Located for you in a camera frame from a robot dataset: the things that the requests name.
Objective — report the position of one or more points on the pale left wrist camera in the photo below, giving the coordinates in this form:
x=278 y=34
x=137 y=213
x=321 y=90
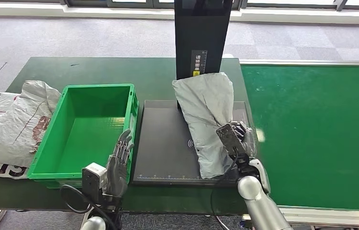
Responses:
x=93 y=181

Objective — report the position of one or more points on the black inbound scanner machine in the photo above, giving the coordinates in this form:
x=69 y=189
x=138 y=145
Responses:
x=166 y=143

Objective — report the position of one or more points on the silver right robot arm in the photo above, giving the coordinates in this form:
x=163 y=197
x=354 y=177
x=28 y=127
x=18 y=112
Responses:
x=262 y=209

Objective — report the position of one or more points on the dark green table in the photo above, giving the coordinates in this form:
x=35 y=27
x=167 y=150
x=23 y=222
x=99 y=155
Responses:
x=103 y=71

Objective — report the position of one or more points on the white window sill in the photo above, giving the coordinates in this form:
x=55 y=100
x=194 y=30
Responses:
x=71 y=12

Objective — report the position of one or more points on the large white woven sack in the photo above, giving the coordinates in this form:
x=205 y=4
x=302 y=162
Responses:
x=5 y=127

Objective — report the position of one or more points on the yellow black label sticker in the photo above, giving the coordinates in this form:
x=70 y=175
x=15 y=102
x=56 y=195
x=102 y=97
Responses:
x=198 y=62

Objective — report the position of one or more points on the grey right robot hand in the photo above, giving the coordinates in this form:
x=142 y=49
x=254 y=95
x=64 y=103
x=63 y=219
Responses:
x=247 y=136

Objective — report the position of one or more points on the green conveyor belt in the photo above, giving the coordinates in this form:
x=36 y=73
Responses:
x=309 y=127

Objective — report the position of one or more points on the dark window frame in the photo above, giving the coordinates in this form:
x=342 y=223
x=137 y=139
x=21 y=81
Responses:
x=128 y=4

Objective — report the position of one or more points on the small white object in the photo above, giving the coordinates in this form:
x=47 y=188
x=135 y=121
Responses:
x=227 y=56

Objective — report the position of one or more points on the plain grey parcel bag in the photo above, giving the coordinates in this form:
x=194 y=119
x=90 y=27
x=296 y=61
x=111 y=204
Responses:
x=205 y=104

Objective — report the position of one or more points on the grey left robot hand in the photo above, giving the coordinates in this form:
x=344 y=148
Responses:
x=117 y=177

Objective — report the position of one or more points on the green plastic crate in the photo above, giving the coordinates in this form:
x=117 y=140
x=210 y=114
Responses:
x=81 y=127

